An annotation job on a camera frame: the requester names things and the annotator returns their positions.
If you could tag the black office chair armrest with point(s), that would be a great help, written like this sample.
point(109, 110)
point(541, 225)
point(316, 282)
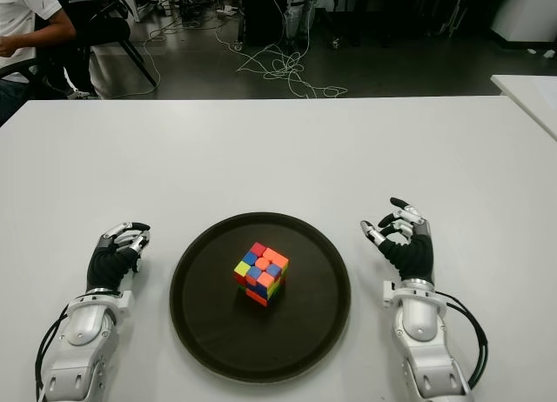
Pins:
point(19, 69)

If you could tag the seated person white shirt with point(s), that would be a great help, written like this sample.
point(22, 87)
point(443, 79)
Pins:
point(22, 19)

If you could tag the white side table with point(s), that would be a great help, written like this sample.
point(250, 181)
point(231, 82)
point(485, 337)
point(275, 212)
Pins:
point(531, 99)

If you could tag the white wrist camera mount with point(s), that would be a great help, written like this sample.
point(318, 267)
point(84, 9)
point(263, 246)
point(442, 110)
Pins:
point(388, 294)
point(125, 300)

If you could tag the black chair with slanted legs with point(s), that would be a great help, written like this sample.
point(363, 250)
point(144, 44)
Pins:
point(109, 28)

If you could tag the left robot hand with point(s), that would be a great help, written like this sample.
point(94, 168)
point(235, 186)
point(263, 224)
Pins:
point(106, 269)

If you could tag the white power strip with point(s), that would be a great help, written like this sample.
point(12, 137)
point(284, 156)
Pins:
point(226, 11)

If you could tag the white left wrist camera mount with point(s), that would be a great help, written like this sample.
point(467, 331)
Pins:
point(125, 300)

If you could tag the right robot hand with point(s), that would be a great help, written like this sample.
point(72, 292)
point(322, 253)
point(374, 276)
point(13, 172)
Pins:
point(411, 256)

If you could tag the white pedestal cabinet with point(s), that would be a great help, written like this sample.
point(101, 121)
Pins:
point(526, 10)

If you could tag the dark brown round plate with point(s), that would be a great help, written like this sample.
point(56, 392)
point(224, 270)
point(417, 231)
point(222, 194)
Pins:
point(260, 296)

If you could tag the multicolour Rubik's cube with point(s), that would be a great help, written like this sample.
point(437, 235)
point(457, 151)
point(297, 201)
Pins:
point(261, 273)

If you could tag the tall black cabinet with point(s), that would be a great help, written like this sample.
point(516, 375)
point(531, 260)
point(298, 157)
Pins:
point(261, 12)

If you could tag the black trousered leg white shoe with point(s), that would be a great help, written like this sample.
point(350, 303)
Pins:
point(74, 64)

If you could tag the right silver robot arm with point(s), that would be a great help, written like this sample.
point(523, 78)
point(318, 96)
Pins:
point(420, 328)

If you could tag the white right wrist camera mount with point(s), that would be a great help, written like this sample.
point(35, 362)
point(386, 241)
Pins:
point(388, 294)

